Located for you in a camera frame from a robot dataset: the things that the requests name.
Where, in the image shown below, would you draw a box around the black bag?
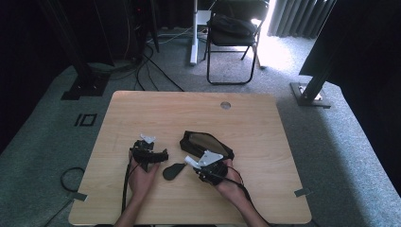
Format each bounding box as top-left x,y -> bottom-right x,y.
209,13 -> 258,39

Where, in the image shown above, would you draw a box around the person's left hand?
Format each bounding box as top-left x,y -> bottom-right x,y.
128,150 -> 161,199

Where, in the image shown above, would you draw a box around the white floor cable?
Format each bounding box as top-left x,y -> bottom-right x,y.
146,26 -> 203,45

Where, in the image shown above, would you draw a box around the grey curtain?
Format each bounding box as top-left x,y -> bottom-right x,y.
268,0 -> 337,40

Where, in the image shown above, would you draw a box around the black sunglasses case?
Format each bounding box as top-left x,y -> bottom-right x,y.
179,130 -> 235,162

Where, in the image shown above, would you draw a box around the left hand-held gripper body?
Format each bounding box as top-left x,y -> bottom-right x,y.
134,133 -> 159,173

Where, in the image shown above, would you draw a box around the black metal stand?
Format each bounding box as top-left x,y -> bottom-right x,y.
289,41 -> 344,110
41,0 -> 112,101

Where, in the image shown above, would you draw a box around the person's right hand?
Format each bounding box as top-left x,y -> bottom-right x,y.
214,158 -> 248,206

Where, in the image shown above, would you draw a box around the black case lid piece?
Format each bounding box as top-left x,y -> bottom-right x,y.
162,162 -> 188,182

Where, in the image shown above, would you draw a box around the left hand-held gripper cable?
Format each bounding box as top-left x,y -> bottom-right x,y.
121,154 -> 140,214

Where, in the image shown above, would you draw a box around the black curtain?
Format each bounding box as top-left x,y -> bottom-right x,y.
299,0 -> 401,193

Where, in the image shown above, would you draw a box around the black floor cables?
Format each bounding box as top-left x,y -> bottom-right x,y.
134,44 -> 185,93

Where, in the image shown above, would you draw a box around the white desk leg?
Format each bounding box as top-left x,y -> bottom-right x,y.
188,0 -> 212,66

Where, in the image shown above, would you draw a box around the black looped floor cable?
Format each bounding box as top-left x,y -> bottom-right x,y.
60,166 -> 86,194

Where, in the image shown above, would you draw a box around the grey tape piece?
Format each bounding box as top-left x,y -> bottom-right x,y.
69,191 -> 89,202
293,187 -> 312,199

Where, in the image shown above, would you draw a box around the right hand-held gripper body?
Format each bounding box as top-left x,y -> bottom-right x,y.
196,149 -> 229,186

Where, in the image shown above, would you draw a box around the black folding chair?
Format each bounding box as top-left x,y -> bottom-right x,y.
206,0 -> 270,86

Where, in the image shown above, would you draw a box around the dark computer tower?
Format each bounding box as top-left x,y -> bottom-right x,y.
124,0 -> 160,62

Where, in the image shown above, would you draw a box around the black floor tape mark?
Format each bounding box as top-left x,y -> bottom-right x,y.
74,113 -> 98,128

